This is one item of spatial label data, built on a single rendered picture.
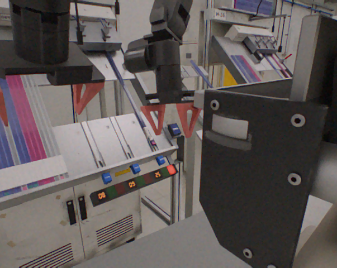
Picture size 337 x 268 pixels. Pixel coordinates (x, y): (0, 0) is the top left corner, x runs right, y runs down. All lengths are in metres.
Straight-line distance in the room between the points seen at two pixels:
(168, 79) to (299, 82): 0.34
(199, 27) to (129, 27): 1.34
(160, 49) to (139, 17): 2.63
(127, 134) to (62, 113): 1.92
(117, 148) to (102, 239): 0.66
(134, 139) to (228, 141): 0.71
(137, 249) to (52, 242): 0.66
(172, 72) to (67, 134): 0.47
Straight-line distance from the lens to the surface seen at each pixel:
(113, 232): 1.39
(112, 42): 1.12
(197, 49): 1.87
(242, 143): 0.20
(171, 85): 0.50
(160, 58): 0.51
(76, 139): 0.84
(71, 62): 0.31
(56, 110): 2.74
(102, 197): 0.78
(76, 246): 1.33
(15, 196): 0.74
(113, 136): 0.87
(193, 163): 1.21
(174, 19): 0.53
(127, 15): 3.05
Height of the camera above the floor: 1.07
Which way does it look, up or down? 19 degrees down
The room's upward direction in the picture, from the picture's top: straight up
